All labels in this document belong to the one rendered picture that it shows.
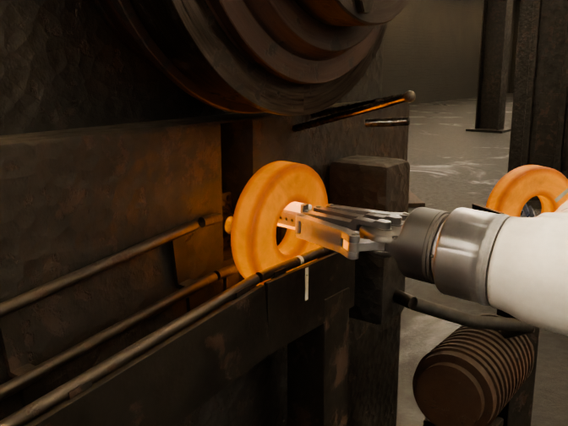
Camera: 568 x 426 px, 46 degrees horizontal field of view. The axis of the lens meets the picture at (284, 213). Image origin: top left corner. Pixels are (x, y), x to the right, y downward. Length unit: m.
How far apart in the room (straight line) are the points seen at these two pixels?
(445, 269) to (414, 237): 0.05
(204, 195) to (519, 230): 0.35
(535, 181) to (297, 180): 0.45
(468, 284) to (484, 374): 0.36
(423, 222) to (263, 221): 0.18
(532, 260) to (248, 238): 0.30
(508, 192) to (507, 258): 0.44
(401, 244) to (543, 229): 0.13
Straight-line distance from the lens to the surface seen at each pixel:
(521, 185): 1.07
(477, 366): 0.99
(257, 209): 0.72
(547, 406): 2.06
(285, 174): 0.75
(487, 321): 1.04
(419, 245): 0.66
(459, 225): 0.65
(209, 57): 0.63
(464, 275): 0.64
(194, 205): 0.77
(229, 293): 0.69
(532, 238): 0.62
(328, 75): 0.76
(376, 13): 0.71
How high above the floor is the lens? 0.94
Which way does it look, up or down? 13 degrees down
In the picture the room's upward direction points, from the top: straight up
